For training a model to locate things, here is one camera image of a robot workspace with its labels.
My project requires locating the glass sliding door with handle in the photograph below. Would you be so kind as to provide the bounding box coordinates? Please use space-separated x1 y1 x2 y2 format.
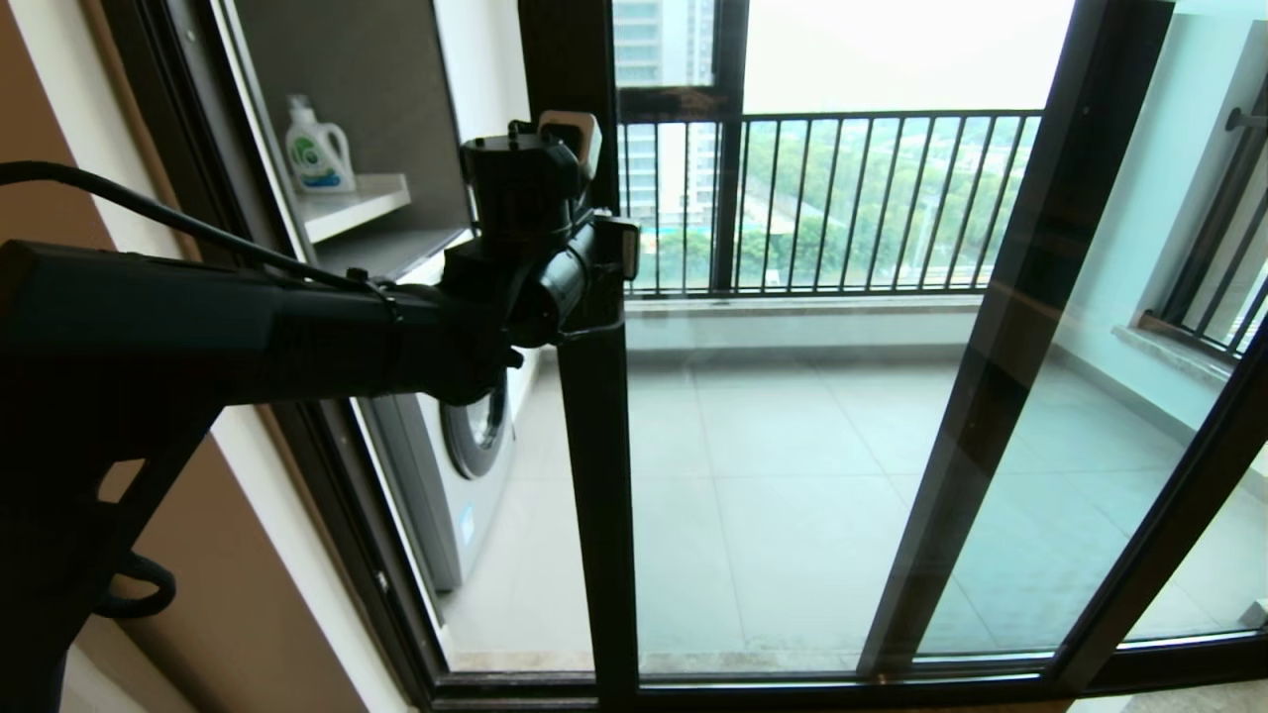
517 0 1268 713

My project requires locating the long stone window sill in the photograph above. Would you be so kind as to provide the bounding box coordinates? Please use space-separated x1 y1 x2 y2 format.
624 293 992 320

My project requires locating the white shelf board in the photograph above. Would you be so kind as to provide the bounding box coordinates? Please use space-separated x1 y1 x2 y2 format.
295 173 412 246

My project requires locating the silver front-load washing machine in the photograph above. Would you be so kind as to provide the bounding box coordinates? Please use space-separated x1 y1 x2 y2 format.
317 226 521 593

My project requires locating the dark brown cabinet panel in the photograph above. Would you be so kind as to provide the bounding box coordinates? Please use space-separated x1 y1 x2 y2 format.
233 0 475 254

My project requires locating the white detergent bottle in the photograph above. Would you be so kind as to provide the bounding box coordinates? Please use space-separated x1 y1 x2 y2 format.
284 94 358 194

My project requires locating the black balcony railing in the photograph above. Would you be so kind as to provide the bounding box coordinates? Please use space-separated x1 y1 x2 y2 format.
616 109 1043 298

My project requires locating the black framed glass door panel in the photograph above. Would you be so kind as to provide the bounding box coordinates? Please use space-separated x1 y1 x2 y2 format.
857 0 1268 694

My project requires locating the short stone window sill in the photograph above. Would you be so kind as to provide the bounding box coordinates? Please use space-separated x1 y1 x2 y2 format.
1111 327 1268 422

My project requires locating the thin black left camera cable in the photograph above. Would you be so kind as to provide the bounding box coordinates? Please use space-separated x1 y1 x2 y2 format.
553 282 629 345

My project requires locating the black window frame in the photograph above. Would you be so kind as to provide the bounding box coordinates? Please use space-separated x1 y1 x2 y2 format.
614 0 754 298

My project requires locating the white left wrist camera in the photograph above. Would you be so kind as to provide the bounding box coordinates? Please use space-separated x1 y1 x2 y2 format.
537 109 604 186

